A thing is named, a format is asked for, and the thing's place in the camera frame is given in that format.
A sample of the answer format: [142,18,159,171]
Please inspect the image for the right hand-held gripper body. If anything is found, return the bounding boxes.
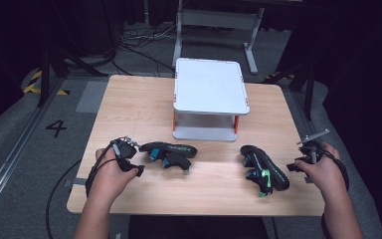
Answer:
[295,128,330,165]

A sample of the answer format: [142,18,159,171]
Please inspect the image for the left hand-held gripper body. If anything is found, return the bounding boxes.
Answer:
[109,134,142,172]

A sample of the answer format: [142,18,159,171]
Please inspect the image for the black sports shoe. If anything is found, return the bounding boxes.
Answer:
[240,144,290,199]
[138,140,199,172]

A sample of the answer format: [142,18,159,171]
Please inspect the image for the white shelf rack orange posts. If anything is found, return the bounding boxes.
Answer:
[172,57,251,143]

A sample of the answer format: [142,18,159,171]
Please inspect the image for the person's right hand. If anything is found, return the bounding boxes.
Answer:
[292,141,349,200]

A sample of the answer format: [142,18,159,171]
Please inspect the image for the person's left hand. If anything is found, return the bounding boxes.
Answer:
[87,147,140,209]

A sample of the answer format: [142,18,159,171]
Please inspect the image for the black tripod stand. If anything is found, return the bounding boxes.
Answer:
[37,45,109,109]
[264,62,316,122]

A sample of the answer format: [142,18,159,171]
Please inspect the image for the yellow black floor tape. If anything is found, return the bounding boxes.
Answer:
[22,69,71,98]

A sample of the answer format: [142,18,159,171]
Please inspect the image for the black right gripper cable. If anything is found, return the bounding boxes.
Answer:
[320,148,351,239]

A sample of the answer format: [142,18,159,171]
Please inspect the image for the aluminium floor rail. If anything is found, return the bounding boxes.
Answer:
[288,89,362,239]
[0,75,66,217]

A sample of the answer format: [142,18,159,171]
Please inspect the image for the black floor cables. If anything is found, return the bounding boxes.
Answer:
[63,19,180,78]

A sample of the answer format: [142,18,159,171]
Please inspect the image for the grey metal desk frame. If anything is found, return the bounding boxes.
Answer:
[172,0,267,76]

